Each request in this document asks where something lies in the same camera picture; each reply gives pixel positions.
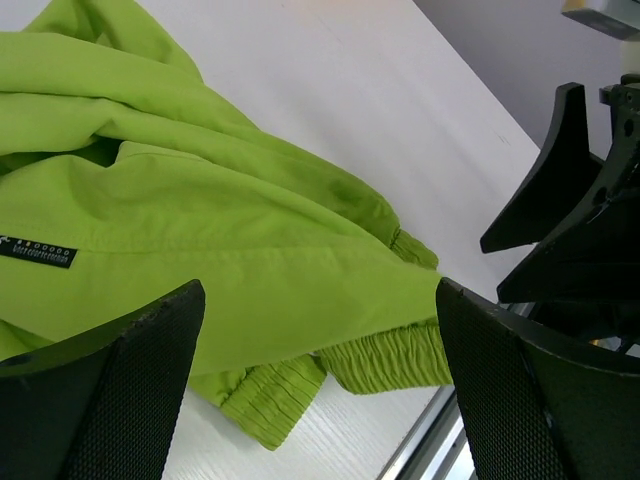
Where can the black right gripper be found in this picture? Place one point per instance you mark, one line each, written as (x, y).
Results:
(592, 256)

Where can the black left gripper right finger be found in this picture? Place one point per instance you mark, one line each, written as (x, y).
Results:
(537, 404)

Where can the aluminium mounting rail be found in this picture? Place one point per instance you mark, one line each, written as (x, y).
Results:
(436, 447)

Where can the green shorts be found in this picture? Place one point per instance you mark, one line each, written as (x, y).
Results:
(123, 176)

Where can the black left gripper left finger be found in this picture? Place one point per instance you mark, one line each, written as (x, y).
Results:
(102, 404)

